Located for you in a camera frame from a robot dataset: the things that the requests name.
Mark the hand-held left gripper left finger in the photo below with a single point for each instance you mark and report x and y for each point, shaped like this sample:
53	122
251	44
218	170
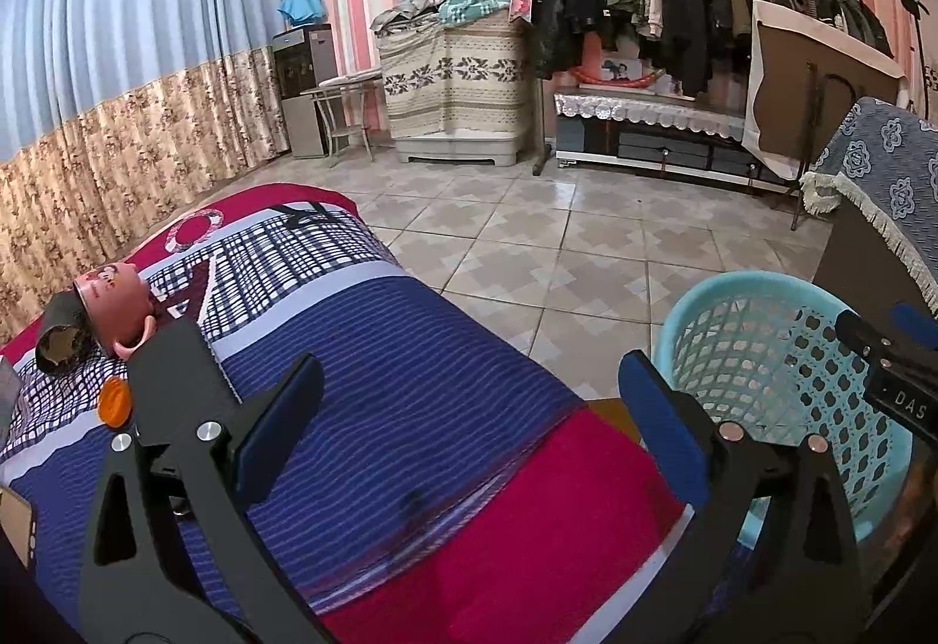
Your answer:
282	428

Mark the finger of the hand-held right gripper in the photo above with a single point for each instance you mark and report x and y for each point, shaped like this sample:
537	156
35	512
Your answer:
916	327
865	340

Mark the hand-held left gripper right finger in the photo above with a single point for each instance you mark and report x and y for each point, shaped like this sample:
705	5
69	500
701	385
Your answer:
663	428

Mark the light blue plastic basket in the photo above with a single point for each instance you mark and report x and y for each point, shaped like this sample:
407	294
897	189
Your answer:
755	351

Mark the dark wooden cabinet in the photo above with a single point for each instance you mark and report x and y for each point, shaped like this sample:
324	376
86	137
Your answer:
865	263

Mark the black flat pouch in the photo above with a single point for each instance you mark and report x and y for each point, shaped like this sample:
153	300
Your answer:
176	373

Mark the blue checked printed blanket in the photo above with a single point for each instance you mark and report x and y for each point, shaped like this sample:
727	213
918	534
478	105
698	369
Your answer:
410	358

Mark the blue floral fringed cloth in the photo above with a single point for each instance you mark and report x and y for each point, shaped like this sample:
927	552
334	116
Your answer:
887	167

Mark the orange plastic cap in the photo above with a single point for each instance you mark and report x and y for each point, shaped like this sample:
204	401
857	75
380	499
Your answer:
115	403

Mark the pink steel-lined bowl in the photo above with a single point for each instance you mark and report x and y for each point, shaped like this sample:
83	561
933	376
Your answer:
117	303

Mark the teal cardboard box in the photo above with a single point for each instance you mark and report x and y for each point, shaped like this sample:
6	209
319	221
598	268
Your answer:
7	395

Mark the low dark cabinet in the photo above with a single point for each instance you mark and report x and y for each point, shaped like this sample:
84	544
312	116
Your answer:
659	149

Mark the brown phone case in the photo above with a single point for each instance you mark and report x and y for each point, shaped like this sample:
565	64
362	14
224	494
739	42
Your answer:
15	527

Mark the brown board with white border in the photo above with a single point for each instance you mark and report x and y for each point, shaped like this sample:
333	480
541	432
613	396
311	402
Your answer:
784	65

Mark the white lace cloth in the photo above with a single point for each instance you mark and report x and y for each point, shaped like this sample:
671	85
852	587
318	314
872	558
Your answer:
645	112

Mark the metal clothes rack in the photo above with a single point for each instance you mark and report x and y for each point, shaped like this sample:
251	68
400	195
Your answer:
544	123

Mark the grey water dispenser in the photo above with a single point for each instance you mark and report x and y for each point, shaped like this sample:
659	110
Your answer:
304	94

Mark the small grey stool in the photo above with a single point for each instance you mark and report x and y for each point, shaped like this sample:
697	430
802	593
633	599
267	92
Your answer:
344	81

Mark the pink framed picture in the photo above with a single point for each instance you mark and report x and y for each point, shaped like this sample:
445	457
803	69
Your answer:
623	73

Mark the patterned cloth covered cabinet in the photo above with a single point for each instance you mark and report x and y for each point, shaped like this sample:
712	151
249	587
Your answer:
454	87

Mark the row of hanging clothes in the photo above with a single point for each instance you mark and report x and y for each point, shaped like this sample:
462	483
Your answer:
674	6

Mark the blue cloth cover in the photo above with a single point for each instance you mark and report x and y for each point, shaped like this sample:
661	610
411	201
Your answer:
302	7

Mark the blue and floral curtain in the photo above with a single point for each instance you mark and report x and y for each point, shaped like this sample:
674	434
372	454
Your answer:
132	28

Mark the pile of folded clothes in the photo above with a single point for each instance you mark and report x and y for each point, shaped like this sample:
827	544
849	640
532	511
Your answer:
440	2

